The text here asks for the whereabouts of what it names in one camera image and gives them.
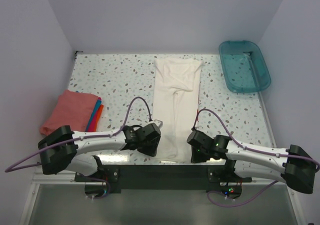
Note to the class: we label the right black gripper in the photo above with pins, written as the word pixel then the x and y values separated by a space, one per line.
pixel 195 159

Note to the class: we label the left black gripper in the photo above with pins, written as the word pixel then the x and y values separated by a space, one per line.
pixel 151 151

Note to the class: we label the white t shirt red print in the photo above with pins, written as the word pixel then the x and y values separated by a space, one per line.
pixel 175 103

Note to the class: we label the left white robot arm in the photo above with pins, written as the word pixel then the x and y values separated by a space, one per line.
pixel 74 151

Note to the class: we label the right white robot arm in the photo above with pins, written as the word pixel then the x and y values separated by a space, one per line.
pixel 292 166

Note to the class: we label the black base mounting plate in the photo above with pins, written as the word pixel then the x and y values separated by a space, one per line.
pixel 160 177

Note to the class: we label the folded orange t shirt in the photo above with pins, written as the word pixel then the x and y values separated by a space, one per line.
pixel 97 117

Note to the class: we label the folded blue t shirt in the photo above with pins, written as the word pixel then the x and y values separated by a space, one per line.
pixel 89 125

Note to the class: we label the folded pink t shirt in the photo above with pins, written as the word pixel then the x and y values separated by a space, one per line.
pixel 73 109

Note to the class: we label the teal plastic basket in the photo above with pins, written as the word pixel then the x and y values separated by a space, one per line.
pixel 243 67

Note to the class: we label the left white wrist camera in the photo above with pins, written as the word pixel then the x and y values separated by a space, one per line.
pixel 159 123

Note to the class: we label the aluminium frame rail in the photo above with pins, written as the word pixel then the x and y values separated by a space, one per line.
pixel 249 171

